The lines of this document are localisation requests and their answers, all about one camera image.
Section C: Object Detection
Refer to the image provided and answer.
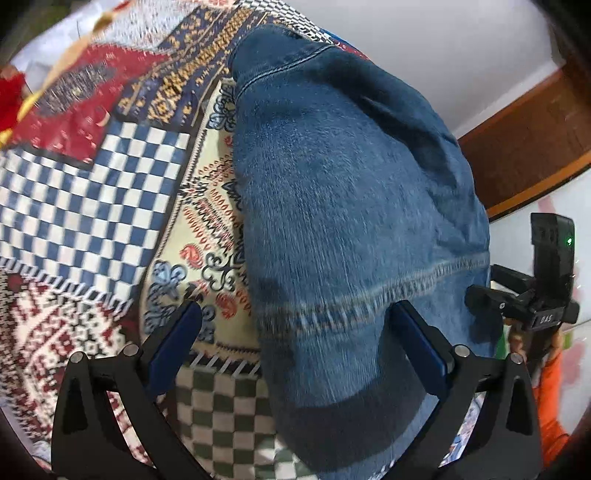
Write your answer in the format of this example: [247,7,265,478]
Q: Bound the patchwork quilt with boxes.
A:
[0,0,485,480]

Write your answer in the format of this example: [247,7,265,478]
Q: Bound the white printed sheet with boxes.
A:
[11,0,118,77]

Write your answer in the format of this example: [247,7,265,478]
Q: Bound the blue denim jeans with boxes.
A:
[228,23,492,480]

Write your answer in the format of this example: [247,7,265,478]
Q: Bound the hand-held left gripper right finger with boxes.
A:
[390,300,543,480]

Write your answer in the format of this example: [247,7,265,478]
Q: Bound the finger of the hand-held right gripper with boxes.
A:
[464,284,509,320]

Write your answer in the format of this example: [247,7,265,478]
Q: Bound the red yellow plush flower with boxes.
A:
[0,67,29,141]

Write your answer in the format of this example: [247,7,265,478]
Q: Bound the person's right hand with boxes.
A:
[507,330,563,365]

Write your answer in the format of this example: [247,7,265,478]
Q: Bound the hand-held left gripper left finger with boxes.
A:
[51,301,208,480]

